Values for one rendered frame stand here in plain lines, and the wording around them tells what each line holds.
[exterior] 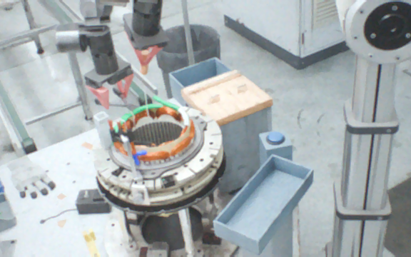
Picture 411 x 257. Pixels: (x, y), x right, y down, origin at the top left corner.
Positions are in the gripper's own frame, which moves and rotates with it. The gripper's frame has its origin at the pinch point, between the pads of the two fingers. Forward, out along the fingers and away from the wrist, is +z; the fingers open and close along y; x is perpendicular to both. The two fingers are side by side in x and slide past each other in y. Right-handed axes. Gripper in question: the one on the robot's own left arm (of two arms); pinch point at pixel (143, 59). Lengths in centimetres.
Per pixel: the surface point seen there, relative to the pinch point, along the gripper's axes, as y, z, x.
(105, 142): 2.2, 23.1, -9.1
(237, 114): 2.9, 24.8, 27.4
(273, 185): 28.4, 19.9, 22.9
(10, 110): -73, 90, -25
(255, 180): 26.6, 18.5, 18.7
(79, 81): -146, 161, 22
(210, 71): -25, 38, 35
